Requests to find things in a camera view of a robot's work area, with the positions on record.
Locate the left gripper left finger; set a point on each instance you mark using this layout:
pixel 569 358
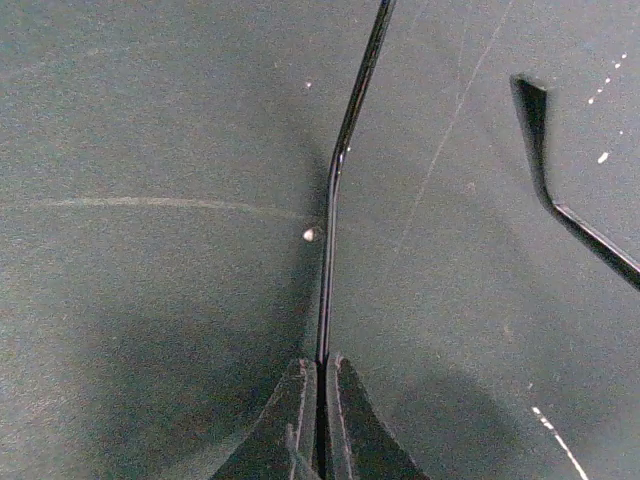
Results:
pixel 281 442

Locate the black sunglasses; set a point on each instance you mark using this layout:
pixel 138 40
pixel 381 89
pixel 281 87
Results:
pixel 531 99

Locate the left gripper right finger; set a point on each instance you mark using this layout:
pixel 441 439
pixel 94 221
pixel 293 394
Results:
pixel 360 445

